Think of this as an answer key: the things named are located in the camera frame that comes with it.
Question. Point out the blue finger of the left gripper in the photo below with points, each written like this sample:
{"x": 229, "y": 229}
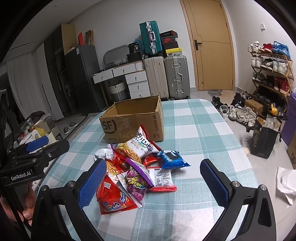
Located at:
{"x": 37, "y": 144}

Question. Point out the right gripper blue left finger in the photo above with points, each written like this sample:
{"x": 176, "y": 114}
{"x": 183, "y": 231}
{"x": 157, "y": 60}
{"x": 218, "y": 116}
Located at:
{"x": 48, "y": 222}

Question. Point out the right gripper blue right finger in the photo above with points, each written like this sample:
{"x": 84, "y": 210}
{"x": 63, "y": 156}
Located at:
{"x": 259, "y": 220}

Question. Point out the red Fanta-style snack bag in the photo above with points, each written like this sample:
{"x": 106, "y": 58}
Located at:
{"x": 111, "y": 199}

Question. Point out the purple candy snack bag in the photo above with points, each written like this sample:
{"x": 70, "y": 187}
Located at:
{"x": 136, "y": 181}

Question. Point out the person's left hand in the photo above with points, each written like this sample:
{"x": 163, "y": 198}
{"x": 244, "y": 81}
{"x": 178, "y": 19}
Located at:
{"x": 28, "y": 210}

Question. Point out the grey slippers pair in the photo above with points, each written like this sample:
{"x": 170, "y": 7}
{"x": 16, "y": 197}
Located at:
{"x": 68, "y": 127}

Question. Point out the black refrigerator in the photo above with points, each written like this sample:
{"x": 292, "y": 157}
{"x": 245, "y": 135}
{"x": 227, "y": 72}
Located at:
{"x": 82, "y": 64}

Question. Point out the silver foil snack packet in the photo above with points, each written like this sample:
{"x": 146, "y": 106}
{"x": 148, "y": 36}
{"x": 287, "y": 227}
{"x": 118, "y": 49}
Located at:
{"x": 105, "y": 153}

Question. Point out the white curtain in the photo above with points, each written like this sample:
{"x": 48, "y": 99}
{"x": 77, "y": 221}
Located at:
{"x": 24, "y": 83}

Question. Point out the orange noodle snack bag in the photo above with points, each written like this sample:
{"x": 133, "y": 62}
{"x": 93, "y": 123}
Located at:
{"x": 116, "y": 165}

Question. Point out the black paper shopping bag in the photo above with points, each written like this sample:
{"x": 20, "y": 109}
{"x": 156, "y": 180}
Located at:
{"x": 264, "y": 138}

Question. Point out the SF Express cardboard box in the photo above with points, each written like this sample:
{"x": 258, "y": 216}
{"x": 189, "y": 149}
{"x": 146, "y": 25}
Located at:
{"x": 121, "y": 121}

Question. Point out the purple gift bag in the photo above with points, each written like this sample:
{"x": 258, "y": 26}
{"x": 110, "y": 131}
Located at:
{"x": 288, "y": 130}

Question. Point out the striped laundry basket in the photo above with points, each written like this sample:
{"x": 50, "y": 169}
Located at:
{"x": 118, "y": 92}

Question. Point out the black tall cabinet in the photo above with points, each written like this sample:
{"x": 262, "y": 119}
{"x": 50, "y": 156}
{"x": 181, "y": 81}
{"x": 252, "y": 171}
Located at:
{"x": 56, "y": 46}

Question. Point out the white red noodle packet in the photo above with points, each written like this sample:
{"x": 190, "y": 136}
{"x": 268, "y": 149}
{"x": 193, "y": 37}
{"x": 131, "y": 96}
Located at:
{"x": 162, "y": 180}

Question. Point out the large white noodle snack bag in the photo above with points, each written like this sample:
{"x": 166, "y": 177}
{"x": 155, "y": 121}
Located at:
{"x": 138, "y": 147}

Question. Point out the blue Oreo packet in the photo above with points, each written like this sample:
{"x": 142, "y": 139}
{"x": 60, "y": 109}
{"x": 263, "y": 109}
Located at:
{"x": 172, "y": 160}

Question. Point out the red snack packet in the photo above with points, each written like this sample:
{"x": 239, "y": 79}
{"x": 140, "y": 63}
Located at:
{"x": 153, "y": 156}

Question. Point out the small brown cardboard box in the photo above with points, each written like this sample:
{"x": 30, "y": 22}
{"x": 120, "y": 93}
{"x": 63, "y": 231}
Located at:
{"x": 254, "y": 105}

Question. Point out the white drawer desk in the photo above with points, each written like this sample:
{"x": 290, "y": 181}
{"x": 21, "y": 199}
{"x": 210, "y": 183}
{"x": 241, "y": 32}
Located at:
{"x": 135, "y": 76}

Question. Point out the beige suitcase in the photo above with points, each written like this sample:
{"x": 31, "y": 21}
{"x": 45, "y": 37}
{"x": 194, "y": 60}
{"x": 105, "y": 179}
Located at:
{"x": 156, "y": 76}

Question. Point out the wooden shoe rack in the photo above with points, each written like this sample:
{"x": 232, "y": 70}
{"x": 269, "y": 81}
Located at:
{"x": 273, "y": 72}

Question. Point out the teal suitcase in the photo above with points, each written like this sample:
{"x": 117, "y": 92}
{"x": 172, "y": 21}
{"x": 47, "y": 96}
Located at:
{"x": 151, "y": 38}

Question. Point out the silver grey suitcase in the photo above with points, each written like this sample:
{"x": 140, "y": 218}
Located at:
{"x": 177, "y": 75}

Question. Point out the stacked shoe boxes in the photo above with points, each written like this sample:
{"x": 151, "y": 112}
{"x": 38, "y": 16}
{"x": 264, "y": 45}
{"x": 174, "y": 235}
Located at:
{"x": 170, "y": 44}

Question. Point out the wooden door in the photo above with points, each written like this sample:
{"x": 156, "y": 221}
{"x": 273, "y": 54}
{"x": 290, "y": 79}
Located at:
{"x": 211, "y": 44}

